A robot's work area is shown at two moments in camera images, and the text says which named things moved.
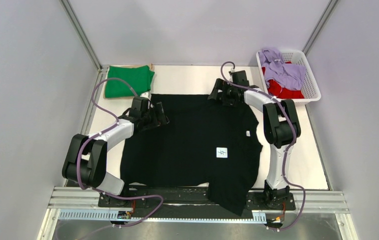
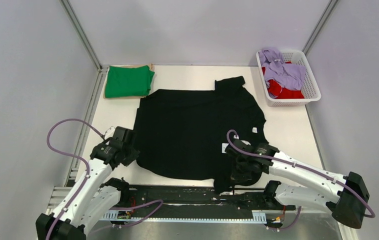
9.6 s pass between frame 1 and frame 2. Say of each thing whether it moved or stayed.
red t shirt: stayed
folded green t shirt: stayed
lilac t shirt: stayed
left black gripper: moved
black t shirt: moved
